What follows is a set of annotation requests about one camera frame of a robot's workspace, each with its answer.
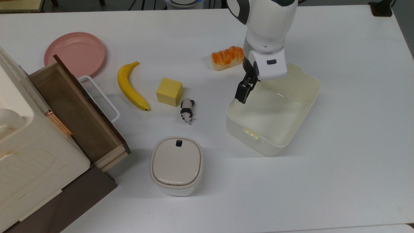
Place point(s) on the white lidded trash bin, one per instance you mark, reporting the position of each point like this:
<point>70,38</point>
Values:
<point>176,165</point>

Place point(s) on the yellow banana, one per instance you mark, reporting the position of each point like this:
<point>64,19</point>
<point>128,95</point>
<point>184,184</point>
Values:
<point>128,86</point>

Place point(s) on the black white panda toy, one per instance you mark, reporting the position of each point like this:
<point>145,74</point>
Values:
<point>186,111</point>

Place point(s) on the yellow cube block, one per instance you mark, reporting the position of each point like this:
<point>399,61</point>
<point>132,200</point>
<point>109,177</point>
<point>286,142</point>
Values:
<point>169,91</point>

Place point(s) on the wooden side table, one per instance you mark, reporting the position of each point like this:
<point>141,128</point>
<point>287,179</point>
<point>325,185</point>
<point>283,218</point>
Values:
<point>20,5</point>

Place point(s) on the pink round plate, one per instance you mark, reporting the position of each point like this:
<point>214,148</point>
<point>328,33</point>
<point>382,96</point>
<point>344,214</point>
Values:
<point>75,54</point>

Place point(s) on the black table clamp mount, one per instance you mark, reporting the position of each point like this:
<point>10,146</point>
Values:
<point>381,7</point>

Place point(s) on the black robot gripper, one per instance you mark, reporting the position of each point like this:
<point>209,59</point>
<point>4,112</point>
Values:
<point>249,69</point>

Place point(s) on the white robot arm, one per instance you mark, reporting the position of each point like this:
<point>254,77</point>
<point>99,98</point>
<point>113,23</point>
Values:
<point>265,29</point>

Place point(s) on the open wooden drawer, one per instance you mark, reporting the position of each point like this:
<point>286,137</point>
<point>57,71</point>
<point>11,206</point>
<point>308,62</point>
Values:
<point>79,113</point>

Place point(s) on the translucent white plastic box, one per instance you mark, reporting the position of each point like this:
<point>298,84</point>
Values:
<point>278,110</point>

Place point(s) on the orange glazed bread loaf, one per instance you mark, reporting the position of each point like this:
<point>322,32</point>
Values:
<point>226,58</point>

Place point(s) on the dark brown cabinet base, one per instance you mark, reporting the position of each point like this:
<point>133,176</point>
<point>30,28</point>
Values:
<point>71,202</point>

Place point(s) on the cream plastic cabinet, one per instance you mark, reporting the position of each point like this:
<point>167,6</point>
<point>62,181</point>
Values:
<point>29,161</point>

